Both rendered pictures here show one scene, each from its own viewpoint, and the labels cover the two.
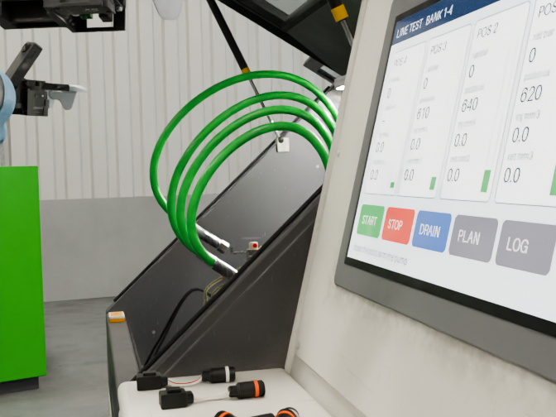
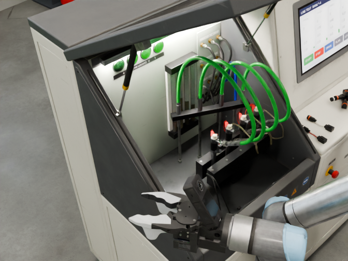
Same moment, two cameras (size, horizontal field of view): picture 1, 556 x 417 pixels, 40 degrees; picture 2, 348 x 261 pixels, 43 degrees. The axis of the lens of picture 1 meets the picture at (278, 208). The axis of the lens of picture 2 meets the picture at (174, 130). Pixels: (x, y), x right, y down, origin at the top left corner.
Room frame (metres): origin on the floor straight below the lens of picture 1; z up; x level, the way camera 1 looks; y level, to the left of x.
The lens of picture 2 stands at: (2.03, 1.08, 2.21)
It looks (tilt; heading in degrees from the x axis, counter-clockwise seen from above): 41 degrees down; 244
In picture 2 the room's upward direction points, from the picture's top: 2 degrees counter-clockwise
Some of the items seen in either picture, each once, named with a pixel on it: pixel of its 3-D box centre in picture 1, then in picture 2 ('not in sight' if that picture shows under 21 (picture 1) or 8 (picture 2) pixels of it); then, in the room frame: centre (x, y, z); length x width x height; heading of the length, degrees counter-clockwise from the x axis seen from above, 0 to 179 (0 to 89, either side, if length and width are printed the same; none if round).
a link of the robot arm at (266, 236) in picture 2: not in sight; (277, 242); (1.62, 0.69, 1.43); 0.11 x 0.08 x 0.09; 136
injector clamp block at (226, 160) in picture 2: not in sight; (233, 159); (1.25, 0.02, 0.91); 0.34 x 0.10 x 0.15; 14
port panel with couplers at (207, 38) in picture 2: not in sight; (211, 62); (1.19, -0.27, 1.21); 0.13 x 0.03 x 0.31; 14
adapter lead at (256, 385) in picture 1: (212, 393); (320, 122); (0.86, 0.08, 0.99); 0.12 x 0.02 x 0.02; 106
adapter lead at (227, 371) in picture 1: (186, 376); (313, 133); (0.93, 0.12, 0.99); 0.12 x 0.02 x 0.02; 101
